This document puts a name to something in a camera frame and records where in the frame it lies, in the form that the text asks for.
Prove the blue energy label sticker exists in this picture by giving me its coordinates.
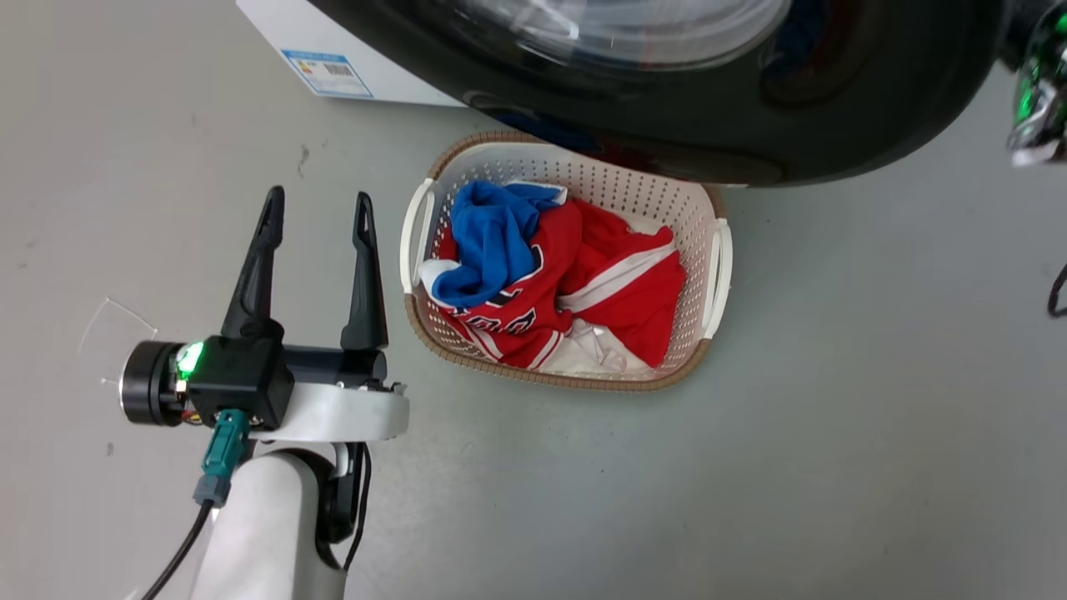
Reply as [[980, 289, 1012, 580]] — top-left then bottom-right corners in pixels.
[[281, 49, 374, 99]]

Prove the blue garment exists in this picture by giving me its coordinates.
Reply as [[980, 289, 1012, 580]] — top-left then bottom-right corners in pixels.
[[430, 181, 569, 308]]

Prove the red and white sports jersey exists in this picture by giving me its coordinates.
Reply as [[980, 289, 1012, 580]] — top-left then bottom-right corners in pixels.
[[419, 197, 687, 373]]

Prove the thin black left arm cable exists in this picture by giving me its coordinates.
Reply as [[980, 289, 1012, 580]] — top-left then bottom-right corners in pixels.
[[342, 442, 373, 573]]

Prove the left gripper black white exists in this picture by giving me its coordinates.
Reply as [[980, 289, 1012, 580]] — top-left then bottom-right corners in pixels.
[[118, 185, 410, 444]]

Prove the black round washing machine door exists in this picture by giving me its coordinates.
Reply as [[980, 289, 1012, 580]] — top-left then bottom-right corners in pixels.
[[307, 0, 1014, 188]]

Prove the white and brown laundry basket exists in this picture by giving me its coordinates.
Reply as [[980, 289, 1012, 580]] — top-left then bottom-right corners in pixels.
[[399, 129, 734, 393]]

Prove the white washing machine body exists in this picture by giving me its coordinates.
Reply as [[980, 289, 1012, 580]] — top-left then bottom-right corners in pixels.
[[236, 0, 468, 108]]

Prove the right gripper green lit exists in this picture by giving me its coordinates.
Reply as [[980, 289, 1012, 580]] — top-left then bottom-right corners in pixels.
[[1003, 0, 1067, 168]]

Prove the black cable with teal connector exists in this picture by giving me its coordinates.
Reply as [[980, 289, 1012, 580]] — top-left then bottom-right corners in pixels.
[[140, 407, 252, 600]]

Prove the white garment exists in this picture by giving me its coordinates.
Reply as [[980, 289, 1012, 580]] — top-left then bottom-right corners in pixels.
[[544, 320, 657, 377]]

